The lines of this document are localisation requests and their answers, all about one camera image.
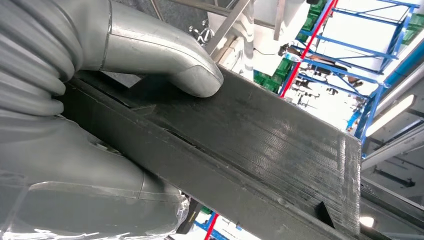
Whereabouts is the stainless steel workbench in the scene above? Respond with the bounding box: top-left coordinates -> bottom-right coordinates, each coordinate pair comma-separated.
149,0 -> 288,82

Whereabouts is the black round stool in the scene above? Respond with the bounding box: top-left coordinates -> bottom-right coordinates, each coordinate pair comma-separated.
188,19 -> 217,47

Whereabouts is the green plastic crate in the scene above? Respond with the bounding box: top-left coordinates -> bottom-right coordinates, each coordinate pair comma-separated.
253,57 -> 295,94
295,0 -> 328,43
401,13 -> 424,46

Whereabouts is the red pole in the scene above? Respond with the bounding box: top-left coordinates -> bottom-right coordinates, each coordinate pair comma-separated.
203,0 -> 339,240

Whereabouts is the blue warehouse rack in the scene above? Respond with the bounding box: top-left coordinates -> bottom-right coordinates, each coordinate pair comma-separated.
279,0 -> 424,142

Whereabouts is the white ceiling light tube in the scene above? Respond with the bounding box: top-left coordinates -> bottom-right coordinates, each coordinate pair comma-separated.
364,94 -> 417,139

